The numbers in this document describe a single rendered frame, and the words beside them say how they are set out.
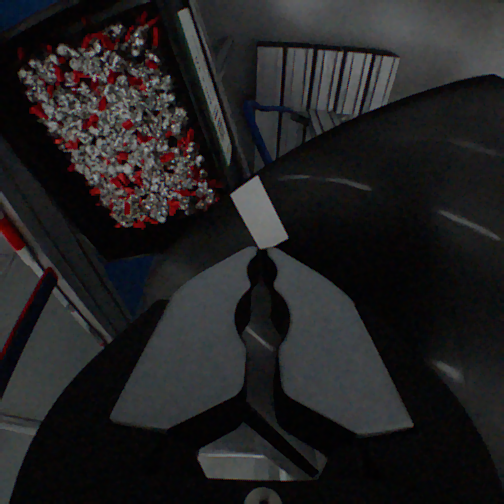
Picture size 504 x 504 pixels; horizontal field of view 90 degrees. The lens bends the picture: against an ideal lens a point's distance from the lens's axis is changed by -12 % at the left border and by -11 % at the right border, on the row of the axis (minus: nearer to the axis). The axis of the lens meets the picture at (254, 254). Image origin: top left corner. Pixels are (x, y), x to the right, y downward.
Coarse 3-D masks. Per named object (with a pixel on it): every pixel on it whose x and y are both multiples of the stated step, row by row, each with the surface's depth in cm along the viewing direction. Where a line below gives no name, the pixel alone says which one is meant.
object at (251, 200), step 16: (256, 176) 13; (240, 192) 13; (256, 192) 13; (240, 208) 14; (256, 208) 13; (272, 208) 13; (256, 224) 13; (272, 224) 13; (256, 240) 14; (272, 240) 13
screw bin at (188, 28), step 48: (96, 0) 15; (144, 0) 18; (0, 48) 16; (192, 48) 18; (0, 96) 19; (192, 96) 17; (48, 144) 24; (48, 192) 23; (96, 240) 29; (144, 240) 31
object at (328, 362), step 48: (288, 288) 9; (336, 288) 9; (288, 336) 7; (336, 336) 7; (288, 384) 6; (336, 384) 6; (384, 384) 6; (288, 432) 7; (336, 432) 5; (384, 432) 5
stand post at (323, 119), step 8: (312, 112) 91; (320, 112) 92; (312, 120) 87; (320, 120) 87; (328, 120) 87; (336, 120) 88; (312, 128) 86; (320, 128) 86; (328, 128) 83; (312, 136) 86
